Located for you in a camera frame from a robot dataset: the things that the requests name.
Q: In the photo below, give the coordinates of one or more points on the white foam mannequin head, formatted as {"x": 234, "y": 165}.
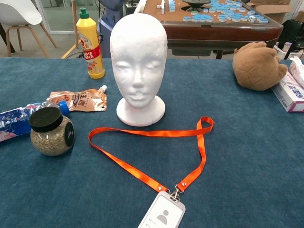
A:
{"x": 139, "y": 59}

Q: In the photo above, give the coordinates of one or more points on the brown spout pouch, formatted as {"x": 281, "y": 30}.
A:
{"x": 80, "y": 101}

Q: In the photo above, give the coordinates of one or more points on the black tripod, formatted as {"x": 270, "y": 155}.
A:
{"x": 293, "y": 50}

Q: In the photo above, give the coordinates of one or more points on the white mahjong tile showing dots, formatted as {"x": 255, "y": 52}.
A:
{"x": 252, "y": 19}

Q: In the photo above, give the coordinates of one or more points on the blue grey machine base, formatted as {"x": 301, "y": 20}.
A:
{"x": 105, "y": 26}

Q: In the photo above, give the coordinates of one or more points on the brown mahjong table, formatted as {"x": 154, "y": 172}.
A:
{"x": 213, "y": 33}

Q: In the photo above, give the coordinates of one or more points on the glass grain jar black lid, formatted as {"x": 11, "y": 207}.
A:
{"x": 47, "y": 142}

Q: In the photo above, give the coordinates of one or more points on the wooden pole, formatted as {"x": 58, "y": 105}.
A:
{"x": 75, "y": 14}

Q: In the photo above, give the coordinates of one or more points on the yellow detergent bottle green cap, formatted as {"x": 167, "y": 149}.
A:
{"x": 91, "y": 35}

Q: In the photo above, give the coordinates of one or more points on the water bottle with blue cap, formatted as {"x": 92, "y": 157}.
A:
{"x": 14, "y": 121}

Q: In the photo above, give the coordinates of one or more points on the brown plush toy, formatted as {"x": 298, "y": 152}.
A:
{"x": 256, "y": 66}

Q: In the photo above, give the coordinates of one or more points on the blue table mat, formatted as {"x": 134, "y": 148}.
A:
{"x": 237, "y": 154}

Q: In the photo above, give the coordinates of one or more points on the white chair with wooden legs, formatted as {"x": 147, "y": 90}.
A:
{"x": 16, "y": 12}

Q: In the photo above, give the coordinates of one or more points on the white pink toothpaste box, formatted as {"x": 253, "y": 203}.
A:
{"x": 289, "y": 97}

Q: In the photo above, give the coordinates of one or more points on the black round table centrepiece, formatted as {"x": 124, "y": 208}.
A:
{"x": 196, "y": 4}

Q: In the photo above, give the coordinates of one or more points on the blue mahjong tile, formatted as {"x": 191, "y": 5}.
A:
{"x": 187, "y": 19}

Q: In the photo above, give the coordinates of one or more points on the cardboard box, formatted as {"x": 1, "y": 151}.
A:
{"x": 273, "y": 12}

